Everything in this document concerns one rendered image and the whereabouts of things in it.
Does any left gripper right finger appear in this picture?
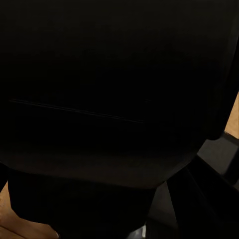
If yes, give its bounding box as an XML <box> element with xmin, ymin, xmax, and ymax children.
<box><xmin>166</xmin><ymin>154</ymin><xmax>239</xmax><ymax>239</ymax></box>

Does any digital camera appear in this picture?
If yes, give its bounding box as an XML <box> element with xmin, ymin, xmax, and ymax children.
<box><xmin>0</xmin><ymin>0</ymin><xmax>239</xmax><ymax>238</ymax></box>

